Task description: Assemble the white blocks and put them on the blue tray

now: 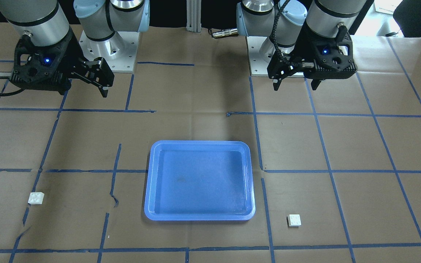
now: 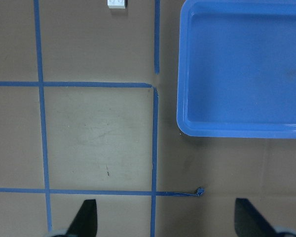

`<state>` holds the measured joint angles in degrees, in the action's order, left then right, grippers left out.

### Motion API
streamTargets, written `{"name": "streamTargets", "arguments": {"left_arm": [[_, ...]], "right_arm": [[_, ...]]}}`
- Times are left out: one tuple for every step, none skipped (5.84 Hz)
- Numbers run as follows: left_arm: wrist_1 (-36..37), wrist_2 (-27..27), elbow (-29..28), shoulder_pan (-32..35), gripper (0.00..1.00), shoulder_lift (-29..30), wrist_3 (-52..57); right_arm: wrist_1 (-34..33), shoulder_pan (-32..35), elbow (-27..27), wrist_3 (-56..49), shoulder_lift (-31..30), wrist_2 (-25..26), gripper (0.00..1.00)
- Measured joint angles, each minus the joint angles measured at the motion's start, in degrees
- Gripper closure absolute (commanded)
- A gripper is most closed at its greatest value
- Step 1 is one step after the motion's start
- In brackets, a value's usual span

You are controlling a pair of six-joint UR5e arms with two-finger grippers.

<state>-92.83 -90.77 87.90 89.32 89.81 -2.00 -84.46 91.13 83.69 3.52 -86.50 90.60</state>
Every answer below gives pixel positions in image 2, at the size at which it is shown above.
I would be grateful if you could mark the white building block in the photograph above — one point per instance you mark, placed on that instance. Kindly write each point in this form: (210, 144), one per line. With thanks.
(116, 4)

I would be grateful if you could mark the blue plastic tray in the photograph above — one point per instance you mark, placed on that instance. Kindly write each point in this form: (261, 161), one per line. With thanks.
(237, 69)

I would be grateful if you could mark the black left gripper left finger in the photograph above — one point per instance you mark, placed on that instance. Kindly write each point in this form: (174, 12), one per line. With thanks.
(85, 223)

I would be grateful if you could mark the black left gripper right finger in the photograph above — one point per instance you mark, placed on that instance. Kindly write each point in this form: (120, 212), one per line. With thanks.
(249, 222)

